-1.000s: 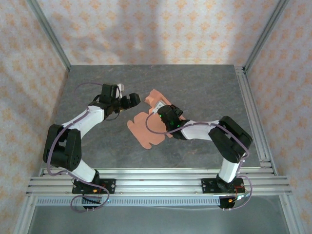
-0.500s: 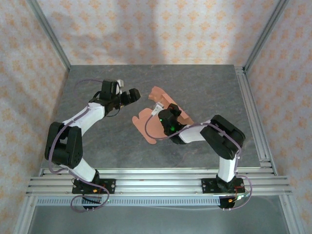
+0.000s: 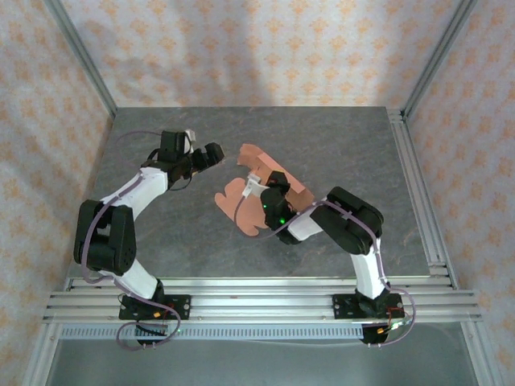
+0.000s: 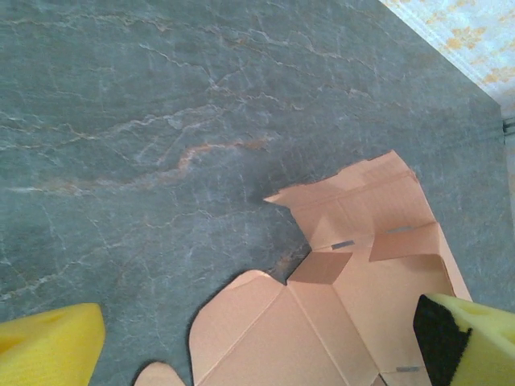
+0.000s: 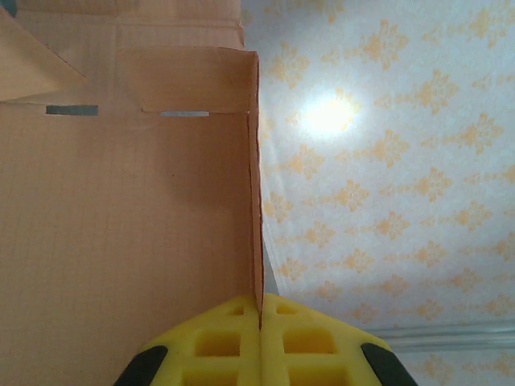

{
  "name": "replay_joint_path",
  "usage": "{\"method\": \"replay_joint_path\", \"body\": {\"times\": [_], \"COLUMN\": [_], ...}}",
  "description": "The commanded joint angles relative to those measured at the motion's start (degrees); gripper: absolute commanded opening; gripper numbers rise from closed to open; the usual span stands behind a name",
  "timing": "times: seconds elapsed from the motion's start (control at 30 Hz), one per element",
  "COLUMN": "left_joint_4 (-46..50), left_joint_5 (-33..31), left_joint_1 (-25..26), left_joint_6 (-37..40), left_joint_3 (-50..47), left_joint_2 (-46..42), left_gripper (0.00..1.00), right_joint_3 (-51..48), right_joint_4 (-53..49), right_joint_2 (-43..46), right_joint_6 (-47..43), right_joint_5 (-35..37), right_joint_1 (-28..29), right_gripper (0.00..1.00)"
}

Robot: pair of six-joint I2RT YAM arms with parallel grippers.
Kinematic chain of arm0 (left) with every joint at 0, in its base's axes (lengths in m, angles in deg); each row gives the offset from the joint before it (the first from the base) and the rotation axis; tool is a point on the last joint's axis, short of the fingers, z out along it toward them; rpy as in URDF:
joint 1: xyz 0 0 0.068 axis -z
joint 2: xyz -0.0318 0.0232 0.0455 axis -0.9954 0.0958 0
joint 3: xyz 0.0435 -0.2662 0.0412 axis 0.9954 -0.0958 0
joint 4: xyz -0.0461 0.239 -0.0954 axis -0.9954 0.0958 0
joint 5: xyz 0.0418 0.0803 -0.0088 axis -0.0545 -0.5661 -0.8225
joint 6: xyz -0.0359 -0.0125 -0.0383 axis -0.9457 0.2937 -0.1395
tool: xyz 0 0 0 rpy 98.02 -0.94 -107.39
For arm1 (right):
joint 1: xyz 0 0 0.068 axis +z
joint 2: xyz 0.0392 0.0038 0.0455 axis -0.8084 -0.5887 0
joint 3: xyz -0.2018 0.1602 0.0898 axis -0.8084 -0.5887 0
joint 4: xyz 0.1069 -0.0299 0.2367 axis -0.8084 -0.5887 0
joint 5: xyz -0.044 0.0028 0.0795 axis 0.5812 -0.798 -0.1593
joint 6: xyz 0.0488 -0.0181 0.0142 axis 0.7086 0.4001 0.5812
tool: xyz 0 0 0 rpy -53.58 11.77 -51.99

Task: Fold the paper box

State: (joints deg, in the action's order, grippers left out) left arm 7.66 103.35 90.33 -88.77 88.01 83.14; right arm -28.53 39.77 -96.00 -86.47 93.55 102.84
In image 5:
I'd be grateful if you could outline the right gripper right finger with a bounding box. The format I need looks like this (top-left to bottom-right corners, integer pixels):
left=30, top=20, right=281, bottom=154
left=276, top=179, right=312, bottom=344
left=259, top=293, right=419, bottom=386

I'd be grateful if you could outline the orange paper box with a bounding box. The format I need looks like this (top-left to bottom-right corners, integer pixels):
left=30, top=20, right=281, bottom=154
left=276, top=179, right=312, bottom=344
left=0, top=0, right=267, bottom=386

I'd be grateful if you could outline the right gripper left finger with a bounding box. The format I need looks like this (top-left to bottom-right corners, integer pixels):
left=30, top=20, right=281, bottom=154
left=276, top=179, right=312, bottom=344
left=116, top=294, right=262, bottom=386

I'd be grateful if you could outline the grey frame beam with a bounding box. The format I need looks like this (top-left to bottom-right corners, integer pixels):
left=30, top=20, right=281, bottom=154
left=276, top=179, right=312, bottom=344
left=372, top=324, right=515, bottom=355

